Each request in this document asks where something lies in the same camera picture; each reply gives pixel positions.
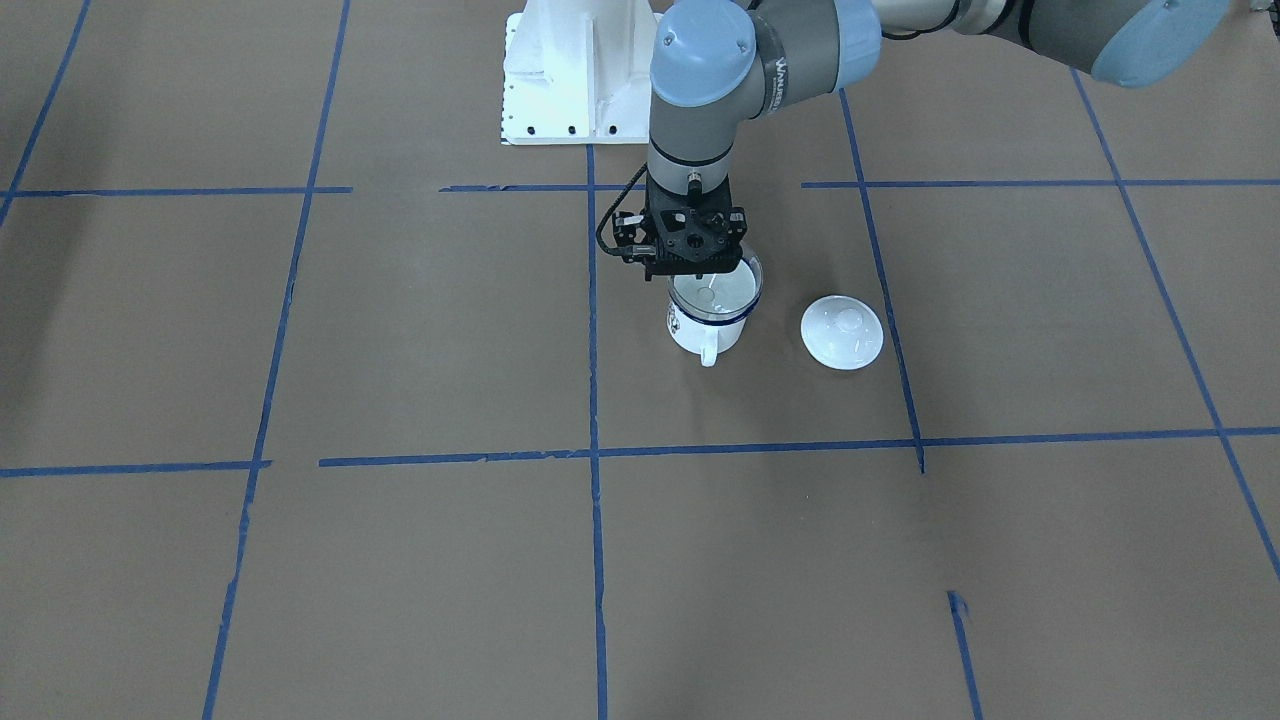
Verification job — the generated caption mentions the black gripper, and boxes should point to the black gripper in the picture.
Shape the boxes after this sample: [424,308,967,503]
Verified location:
[645,178,733,217]

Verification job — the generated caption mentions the clear glass funnel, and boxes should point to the clear glass funnel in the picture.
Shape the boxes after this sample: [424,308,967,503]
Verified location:
[668,255,763,325]

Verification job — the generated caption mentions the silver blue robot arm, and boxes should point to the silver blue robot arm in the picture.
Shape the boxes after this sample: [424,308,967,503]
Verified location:
[645,1,1228,211]

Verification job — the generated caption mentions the white enamel mug blue rim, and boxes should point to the white enamel mug blue rim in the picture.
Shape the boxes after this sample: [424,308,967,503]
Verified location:
[666,245,760,366]

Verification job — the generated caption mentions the white round mug lid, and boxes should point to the white round mug lid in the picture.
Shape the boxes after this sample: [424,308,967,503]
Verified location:
[800,295,884,372]

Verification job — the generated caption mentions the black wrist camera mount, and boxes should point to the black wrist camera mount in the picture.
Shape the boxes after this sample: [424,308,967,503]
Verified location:
[608,208,748,281]

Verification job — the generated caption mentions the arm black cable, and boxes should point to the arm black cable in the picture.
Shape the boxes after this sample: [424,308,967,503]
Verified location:
[596,170,652,261]

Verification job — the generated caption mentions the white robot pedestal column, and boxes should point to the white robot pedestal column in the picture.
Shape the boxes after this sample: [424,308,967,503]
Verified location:
[500,1,662,146]

